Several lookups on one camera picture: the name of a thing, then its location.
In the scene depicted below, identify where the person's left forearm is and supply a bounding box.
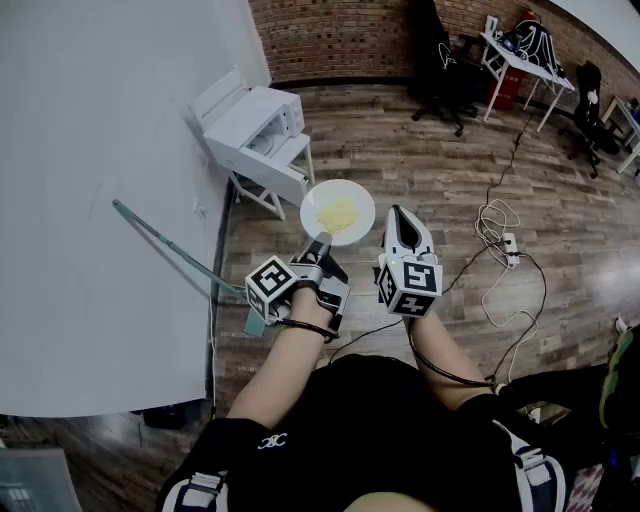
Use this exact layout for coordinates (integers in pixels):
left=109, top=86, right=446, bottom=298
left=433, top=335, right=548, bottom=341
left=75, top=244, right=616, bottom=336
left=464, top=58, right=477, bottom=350
left=225, top=319, right=337, bottom=431

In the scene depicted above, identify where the patterned cushion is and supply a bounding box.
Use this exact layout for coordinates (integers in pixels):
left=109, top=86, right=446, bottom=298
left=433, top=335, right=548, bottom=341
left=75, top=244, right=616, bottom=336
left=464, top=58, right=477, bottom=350
left=567, top=462, right=607, bottom=512

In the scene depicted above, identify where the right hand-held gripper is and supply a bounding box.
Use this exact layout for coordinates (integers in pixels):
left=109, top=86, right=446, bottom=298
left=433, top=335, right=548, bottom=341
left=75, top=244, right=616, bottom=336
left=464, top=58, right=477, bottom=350
left=372, top=204, right=444, bottom=318

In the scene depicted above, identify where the white floor cable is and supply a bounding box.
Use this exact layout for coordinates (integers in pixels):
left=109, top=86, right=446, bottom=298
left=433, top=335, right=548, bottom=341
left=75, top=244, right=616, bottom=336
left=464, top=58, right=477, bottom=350
left=473, top=198, right=539, bottom=386

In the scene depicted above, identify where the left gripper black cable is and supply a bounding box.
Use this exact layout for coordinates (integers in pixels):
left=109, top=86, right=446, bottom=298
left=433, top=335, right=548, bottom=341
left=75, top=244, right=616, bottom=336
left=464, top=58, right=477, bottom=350
left=277, top=318, right=341, bottom=345

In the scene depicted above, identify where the person's left hand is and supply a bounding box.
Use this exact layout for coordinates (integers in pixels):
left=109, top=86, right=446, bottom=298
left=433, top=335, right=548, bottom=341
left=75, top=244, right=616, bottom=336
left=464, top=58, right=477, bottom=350
left=291, top=288, right=332, bottom=329

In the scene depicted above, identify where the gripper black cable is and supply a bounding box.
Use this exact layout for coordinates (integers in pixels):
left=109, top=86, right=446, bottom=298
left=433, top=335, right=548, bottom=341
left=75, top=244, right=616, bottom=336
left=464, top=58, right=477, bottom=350
left=277, top=318, right=341, bottom=345
left=407, top=317, right=497, bottom=389

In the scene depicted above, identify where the low black office chair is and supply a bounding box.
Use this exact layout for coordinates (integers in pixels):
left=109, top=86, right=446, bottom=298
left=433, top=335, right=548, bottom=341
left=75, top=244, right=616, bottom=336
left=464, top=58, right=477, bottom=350
left=557, top=60, right=624, bottom=180

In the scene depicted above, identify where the person's torso in black shirt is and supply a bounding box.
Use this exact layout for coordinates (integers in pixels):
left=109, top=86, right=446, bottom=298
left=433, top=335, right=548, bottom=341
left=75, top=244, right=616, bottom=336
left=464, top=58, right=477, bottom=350
left=154, top=353, right=581, bottom=512

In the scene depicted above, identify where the white power strip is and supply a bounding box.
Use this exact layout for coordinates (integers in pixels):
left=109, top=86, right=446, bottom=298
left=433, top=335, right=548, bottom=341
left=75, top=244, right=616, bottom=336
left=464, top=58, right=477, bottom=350
left=501, top=232, right=521, bottom=267

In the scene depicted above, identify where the green flat mop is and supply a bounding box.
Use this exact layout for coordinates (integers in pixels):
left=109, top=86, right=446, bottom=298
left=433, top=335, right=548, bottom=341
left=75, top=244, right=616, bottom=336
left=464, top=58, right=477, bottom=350
left=111, top=198, right=267, bottom=337

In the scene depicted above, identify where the person's right forearm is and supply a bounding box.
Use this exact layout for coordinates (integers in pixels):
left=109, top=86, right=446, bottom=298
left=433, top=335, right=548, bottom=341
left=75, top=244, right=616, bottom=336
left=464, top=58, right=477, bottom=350
left=408, top=310, right=494, bottom=414

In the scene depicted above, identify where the tall black office chair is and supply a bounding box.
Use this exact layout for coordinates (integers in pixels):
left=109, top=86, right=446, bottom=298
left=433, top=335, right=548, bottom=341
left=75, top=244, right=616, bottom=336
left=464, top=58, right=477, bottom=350
left=407, top=0, right=484, bottom=139

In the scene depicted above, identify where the grey panel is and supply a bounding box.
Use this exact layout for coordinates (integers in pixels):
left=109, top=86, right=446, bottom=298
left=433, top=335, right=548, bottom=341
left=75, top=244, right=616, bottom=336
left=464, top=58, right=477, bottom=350
left=0, top=447, right=84, bottom=512

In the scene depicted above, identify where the yellowish food residue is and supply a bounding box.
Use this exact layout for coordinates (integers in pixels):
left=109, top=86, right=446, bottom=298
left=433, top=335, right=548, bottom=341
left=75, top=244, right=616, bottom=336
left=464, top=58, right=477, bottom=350
left=315, top=197, right=362, bottom=235

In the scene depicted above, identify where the white desk with crossed legs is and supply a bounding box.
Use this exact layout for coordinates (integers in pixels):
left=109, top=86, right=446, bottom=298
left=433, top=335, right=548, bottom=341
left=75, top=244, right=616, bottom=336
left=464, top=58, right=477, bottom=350
left=479, top=14, right=577, bottom=134

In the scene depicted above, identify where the black striped bag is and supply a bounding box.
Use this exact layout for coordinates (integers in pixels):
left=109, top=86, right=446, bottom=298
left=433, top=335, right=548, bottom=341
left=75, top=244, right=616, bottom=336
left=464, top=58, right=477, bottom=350
left=502, top=19, right=560, bottom=76

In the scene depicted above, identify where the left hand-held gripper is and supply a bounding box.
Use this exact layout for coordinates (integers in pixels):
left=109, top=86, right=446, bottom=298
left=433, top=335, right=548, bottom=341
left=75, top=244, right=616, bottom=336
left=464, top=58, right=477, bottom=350
left=244, top=231, right=352, bottom=332

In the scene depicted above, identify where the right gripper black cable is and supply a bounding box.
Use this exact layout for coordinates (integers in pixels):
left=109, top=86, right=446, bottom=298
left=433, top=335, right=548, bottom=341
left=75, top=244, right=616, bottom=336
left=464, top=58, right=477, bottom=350
left=407, top=317, right=497, bottom=389

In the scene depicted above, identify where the small white table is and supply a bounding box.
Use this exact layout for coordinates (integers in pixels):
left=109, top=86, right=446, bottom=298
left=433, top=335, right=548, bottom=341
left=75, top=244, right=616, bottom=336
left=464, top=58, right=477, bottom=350
left=601, top=94, right=640, bottom=176

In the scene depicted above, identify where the white round plate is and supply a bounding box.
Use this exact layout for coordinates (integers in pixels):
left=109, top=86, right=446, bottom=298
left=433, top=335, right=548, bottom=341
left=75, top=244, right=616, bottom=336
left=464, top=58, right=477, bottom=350
left=299, top=178, right=377, bottom=247

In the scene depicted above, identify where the red box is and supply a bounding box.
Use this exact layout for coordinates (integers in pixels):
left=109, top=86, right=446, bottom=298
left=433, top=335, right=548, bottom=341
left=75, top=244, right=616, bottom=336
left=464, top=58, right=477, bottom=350
left=487, top=67, right=527, bottom=112

